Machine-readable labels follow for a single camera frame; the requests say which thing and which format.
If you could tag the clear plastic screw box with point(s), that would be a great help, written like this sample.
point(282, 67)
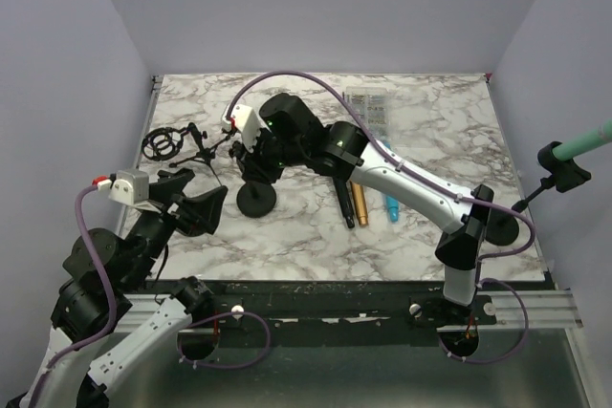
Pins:
point(370, 104)

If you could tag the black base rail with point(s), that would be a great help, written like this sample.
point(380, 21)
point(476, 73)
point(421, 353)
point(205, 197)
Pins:
point(360, 313)

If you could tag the black round-base shock-mount stand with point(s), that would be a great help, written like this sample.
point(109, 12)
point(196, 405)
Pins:
point(256, 200)

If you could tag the blue toy microphone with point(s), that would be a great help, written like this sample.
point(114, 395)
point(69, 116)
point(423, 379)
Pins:
point(392, 208)

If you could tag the gold microphone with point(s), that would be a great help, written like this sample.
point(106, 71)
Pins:
point(360, 204)

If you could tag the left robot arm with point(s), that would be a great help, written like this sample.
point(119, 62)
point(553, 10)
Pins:
point(104, 268)

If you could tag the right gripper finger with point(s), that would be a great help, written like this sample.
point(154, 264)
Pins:
point(239, 152)
point(253, 169)

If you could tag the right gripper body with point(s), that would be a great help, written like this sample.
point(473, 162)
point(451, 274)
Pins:
point(268, 141)

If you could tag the green microphone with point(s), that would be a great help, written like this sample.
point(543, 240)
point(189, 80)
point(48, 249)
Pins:
point(584, 143)

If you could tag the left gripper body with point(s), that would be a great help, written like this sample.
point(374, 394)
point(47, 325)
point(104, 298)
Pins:
point(174, 213)

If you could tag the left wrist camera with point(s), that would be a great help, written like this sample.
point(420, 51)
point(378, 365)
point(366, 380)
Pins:
point(128, 187)

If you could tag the black tripod shock-mount stand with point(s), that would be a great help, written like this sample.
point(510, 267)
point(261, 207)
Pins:
point(177, 146)

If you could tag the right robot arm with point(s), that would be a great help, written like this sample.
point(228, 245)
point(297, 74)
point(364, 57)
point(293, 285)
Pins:
point(284, 132)

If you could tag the black microphone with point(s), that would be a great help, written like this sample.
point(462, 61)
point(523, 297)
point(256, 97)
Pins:
point(345, 203)

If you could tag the black clip microphone stand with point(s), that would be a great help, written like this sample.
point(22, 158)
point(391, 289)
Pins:
point(166, 176)

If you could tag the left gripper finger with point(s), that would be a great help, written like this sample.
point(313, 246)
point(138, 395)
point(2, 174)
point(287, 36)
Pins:
point(164, 194)
point(203, 212)

